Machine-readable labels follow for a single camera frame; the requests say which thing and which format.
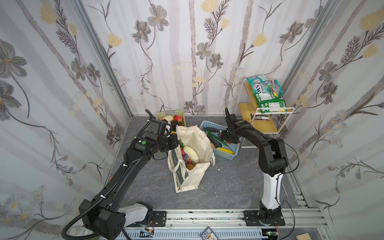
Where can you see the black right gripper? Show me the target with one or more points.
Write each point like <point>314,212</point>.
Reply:
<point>229,122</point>

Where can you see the green plastic fruit basket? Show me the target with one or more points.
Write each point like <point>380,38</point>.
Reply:
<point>169,116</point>

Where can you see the white radish toy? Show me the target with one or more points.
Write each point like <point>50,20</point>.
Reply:
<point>192,154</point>

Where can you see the purple brown chocolate packet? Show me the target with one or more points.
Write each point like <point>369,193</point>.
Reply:
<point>260,118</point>

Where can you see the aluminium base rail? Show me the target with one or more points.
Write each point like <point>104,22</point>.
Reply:
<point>299,224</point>

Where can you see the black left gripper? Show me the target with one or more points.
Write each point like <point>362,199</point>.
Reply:
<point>169,141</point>

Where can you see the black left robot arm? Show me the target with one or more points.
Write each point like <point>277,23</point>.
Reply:
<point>101,215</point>

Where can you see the dark eggplant toy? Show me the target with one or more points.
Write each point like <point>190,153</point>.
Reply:
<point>215,142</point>
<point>212,130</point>

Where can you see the blue plastic vegetable basket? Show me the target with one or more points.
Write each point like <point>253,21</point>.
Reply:
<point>233,147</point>

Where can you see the white wire wooden shelf rack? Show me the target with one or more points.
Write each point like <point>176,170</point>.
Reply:
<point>246,106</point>

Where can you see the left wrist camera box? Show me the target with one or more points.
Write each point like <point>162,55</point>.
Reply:
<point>158,128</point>

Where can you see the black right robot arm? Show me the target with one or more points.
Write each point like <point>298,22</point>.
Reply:
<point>272,160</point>

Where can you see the green skittles candy bag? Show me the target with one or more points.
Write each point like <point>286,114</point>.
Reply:
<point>268,94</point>

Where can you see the cream floral tote bag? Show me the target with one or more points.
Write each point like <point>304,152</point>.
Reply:
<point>187,175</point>

